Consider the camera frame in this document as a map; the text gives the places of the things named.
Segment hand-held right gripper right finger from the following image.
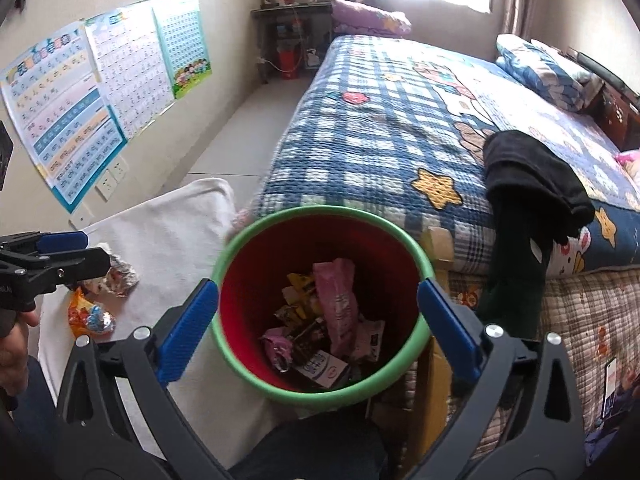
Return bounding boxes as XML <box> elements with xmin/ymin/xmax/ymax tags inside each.
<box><xmin>416</xmin><ymin>278</ymin><xmax>587</xmax><ymax>480</ymax></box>

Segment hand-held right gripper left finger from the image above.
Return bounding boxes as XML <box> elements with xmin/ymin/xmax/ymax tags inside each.
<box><xmin>55</xmin><ymin>278</ymin><xmax>236</xmax><ymax>480</ymax></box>

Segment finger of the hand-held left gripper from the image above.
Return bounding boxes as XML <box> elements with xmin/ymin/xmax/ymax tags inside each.
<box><xmin>0</xmin><ymin>231</ymin><xmax>90</xmax><ymax>255</ymax></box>
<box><xmin>0</xmin><ymin>245</ymin><xmax>111</xmax><ymax>289</ymax></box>

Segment foil wrapper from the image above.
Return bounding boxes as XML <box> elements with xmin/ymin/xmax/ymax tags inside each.
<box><xmin>82</xmin><ymin>254</ymin><xmax>140</xmax><ymax>301</ymax></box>

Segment orange snack bag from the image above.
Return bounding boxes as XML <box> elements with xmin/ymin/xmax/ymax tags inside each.
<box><xmin>67</xmin><ymin>287</ymin><xmax>103</xmax><ymax>339</ymax></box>

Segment light blue candy wrapper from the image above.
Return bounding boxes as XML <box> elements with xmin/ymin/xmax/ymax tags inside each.
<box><xmin>85</xmin><ymin>305</ymin><xmax>117</xmax><ymax>334</ymax></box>

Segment white black printed wrapper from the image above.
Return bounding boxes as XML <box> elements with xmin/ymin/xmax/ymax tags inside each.
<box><xmin>350</xmin><ymin>320</ymin><xmax>386</xmax><ymax>362</ymax></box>

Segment red bin with green rim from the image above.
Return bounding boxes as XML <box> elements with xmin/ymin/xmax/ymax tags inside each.
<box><xmin>210</xmin><ymin>204</ymin><xmax>436</xmax><ymax>409</ymax></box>

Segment yellow black snack wrapper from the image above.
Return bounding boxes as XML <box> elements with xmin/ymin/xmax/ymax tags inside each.
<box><xmin>285</xmin><ymin>272</ymin><xmax>326</xmax><ymax>312</ymax></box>
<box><xmin>273</xmin><ymin>304</ymin><xmax>322</xmax><ymax>332</ymax></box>

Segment pink plastic wrapper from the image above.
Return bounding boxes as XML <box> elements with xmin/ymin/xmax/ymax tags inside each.
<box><xmin>312</xmin><ymin>258</ymin><xmax>374</xmax><ymax>362</ymax></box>

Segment dark blue wrapper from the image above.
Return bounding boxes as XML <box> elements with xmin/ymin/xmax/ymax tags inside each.
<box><xmin>294</xmin><ymin>317</ymin><xmax>334</xmax><ymax>361</ymax></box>

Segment white milk carton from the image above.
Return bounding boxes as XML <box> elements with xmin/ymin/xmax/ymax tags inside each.
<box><xmin>294</xmin><ymin>351</ymin><xmax>352</xmax><ymax>392</ymax></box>

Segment person's left hand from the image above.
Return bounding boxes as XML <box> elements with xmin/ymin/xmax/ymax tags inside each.
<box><xmin>0</xmin><ymin>310</ymin><xmax>41</xmax><ymax>397</ymax></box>

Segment white cloth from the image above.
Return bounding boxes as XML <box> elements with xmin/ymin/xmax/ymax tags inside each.
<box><xmin>37</xmin><ymin>177</ymin><xmax>282</xmax><ymax>467</ymax></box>

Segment person's dark blue trousers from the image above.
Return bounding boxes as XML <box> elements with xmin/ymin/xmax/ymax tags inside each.
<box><xmin>9</xmin><ymin>354</ymin><xmax>389</xmax><ymax>480</ymax></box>

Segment white label tag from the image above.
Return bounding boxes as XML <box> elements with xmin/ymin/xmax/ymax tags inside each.
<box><xmin>602</xmin><ymin>359</ymin><xmax>619</xmax><ymax>419</ymax></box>

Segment black garment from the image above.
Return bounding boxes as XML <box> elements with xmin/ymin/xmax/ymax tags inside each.
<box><xmin>477</xmin><ymin>129</ymin><xmax>596</xmax><ymax>342</ymax></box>

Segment bed with patterned quilt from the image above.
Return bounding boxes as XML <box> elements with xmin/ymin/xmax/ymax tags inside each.
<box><xmin>247</xmin><ymin>34</ymin><xmax>640</xmax><ymax>279</ymax></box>

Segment pink soft item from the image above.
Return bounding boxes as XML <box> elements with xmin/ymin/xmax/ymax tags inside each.
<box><xmin>614</xmin><ymin>148</ymin><xmax>640</xmax><ymax>182</ymax></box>

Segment dark wooden headboard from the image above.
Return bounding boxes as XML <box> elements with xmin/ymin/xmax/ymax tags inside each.
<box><xmin>574</xmin><ymin>49</ymin><xmax>640</xmax><ymax>154</ymax></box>

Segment blue white pillow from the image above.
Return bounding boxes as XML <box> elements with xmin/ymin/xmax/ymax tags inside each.
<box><xmin>494</xmin><ymin>33</ymin><xmax>604</xmax><ymax>112</ymax></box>

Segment small red bucket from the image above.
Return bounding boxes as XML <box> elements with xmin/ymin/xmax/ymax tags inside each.
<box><xmin>277</xmin><ymin>47</ymin><xmax>301</xmax><ymax>80</ymax></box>

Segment dark desk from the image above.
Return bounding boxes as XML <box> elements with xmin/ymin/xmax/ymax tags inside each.
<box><xmin>250</xmin><ymin>2</ymin><xmax>334</xmax><ymax>84</ymax></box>

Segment purple folded blanket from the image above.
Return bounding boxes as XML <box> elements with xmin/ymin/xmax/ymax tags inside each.
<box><xmin>330</xmin><ymin>0</ymin><xmax>414</xmax><ymax>37</ymax></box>

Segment small white wall socket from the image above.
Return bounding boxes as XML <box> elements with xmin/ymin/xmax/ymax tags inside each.
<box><xmin>69</xmin><ymin>204</ymin><xmax>94</xmax><ymax>231</ymax></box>

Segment wooden bed post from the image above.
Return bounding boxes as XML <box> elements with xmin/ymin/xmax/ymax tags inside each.
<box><xmin>410</xmin><ymin>227</ymin><xmax>454</xmax><ymax>442</ymax></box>

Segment blue bordered wall poster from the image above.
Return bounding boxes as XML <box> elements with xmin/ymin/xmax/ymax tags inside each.
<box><xmin>0</xmin><ymin>21</ymin><xmax>129</xmax><ymax>214</ymax></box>

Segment white chart wall poster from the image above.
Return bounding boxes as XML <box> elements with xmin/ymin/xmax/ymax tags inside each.
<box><xmin>84</xmin><ymin>2</ymin><xmax>176</xmax><ymax>142</ymax></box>

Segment green bordered wall poster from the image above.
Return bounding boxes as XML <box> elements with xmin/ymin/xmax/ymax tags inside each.
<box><xmin>152</xmin><ymin>0</ymin><xmax>214</xmax><ymax>100</ymax></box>

